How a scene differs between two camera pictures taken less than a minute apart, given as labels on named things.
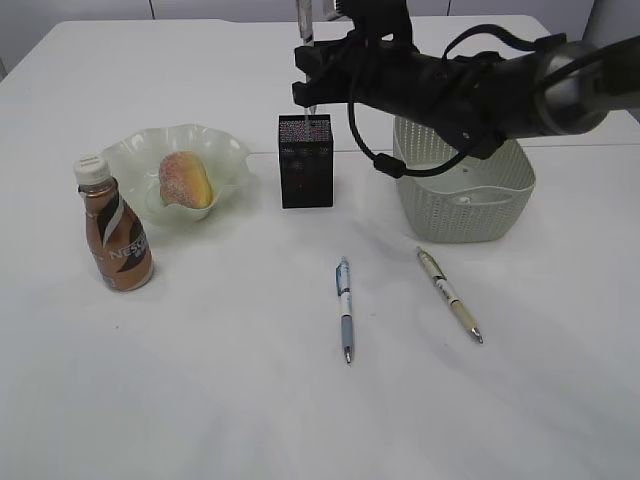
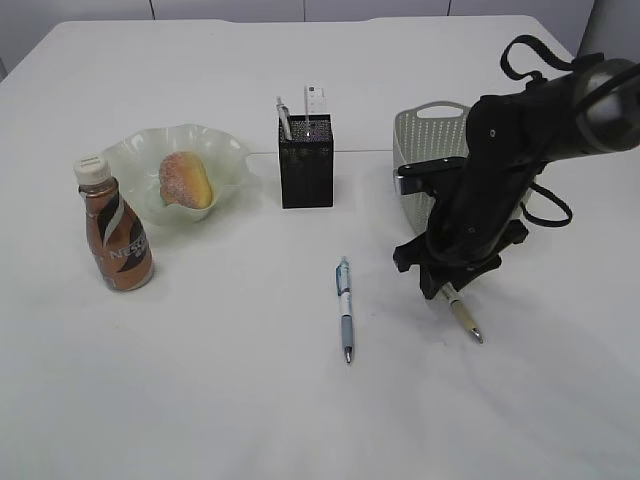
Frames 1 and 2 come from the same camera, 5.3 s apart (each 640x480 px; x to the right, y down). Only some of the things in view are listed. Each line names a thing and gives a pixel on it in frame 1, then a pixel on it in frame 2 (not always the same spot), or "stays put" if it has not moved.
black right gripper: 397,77 to 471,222
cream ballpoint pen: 452,295 stays put
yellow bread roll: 184,180 stays put
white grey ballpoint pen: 305,22 to 285,114
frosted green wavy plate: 136,160 stays put
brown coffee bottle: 117,234 stays put
